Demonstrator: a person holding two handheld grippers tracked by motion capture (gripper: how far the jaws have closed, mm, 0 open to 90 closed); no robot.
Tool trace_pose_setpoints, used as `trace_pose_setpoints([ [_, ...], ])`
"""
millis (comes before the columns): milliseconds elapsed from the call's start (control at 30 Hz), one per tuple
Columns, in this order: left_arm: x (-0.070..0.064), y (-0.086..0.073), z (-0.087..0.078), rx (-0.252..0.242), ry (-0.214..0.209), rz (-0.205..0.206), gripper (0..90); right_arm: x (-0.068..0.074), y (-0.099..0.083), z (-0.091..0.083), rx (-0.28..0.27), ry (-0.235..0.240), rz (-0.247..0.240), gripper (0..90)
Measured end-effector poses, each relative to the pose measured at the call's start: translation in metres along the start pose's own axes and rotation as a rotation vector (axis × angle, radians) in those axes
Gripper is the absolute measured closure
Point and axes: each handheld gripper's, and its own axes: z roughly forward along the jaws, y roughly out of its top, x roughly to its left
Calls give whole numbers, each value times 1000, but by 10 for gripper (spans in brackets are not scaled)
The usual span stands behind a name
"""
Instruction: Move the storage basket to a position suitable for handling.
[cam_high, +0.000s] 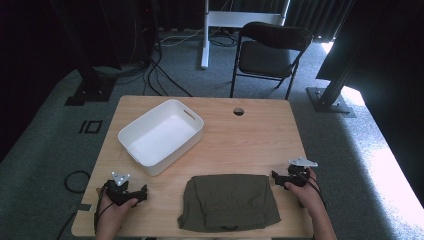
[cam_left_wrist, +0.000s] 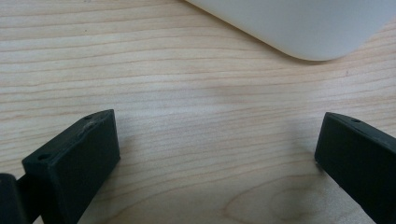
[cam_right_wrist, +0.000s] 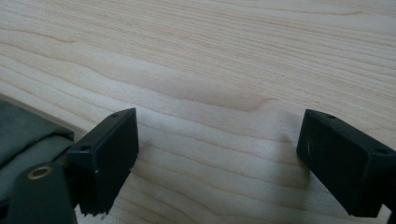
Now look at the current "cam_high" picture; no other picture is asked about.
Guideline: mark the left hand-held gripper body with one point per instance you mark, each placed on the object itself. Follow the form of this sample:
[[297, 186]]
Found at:
[[117, 195]]

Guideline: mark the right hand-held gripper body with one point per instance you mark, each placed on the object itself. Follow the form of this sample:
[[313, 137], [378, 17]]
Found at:
[[296, 173]]

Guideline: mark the white plastic bin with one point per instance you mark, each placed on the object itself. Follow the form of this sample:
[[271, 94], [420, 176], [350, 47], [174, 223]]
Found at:
[[160, 140]]

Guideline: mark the olive green pants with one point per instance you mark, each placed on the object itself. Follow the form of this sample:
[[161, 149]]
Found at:
[[230, 203]]

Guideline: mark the person's left hand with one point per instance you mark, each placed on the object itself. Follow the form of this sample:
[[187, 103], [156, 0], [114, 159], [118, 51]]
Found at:
[[111, 210]]

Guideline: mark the person's right hand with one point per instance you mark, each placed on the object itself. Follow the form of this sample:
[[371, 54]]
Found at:
[[305, 196]]

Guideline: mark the black tape strip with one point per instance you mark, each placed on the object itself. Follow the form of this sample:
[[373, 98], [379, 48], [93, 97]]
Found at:
[[85, 207]]

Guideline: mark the black metal stand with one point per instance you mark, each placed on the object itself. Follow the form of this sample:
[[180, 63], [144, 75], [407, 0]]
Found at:
[[91, 83], [330, 96]]

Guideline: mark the black folding chair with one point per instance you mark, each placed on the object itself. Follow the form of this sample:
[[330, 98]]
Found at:
[[266, 56]]

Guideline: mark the dark curtain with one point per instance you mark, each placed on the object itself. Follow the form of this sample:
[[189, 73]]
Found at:
[[313, 16]]

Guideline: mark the white metal desk frame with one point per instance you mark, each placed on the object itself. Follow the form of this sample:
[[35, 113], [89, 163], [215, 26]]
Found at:
[[208, 33]]

